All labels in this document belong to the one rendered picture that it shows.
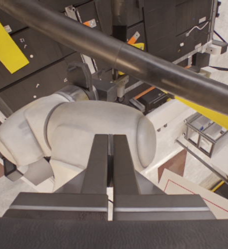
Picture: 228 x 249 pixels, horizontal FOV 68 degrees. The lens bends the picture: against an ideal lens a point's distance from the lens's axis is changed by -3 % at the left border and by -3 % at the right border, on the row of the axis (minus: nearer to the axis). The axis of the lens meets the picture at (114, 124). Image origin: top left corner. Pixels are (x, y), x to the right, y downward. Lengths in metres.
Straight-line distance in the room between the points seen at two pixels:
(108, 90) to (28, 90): 0.39
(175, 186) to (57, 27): 0.33
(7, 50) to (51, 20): 0.47
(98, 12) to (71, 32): 0.57
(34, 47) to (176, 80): 0.59
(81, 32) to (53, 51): 0.53
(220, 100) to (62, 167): 0.20
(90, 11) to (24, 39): 0.26
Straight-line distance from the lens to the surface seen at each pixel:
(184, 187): 0.37
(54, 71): 0.75
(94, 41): 0.19
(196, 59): 1.51
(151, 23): 0.92
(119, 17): 0.56
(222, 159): 3.23
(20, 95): 0.76
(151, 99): 0.98
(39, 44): 0.71
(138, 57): 0.19
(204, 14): 1.20
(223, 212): 0.36
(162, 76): 0.19
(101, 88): 0.46
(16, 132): 0.33
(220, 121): 0.35
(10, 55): 0.68
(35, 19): 0.22
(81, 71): 0.42
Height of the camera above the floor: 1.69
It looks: 43 degrees down
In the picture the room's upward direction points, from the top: 137 degrees clockwise
